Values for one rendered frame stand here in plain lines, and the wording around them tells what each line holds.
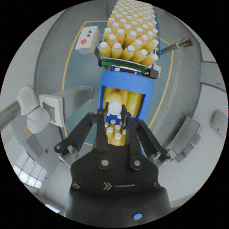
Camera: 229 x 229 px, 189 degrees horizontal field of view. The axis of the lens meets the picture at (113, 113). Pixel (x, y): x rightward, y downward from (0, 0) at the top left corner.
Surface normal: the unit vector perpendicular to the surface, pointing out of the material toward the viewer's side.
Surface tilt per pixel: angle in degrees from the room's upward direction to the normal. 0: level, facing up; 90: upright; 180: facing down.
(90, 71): 0
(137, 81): 3
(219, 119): 90
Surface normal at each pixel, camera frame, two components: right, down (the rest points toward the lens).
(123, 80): -0.26, 0.37
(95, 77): 0.00, 0.42
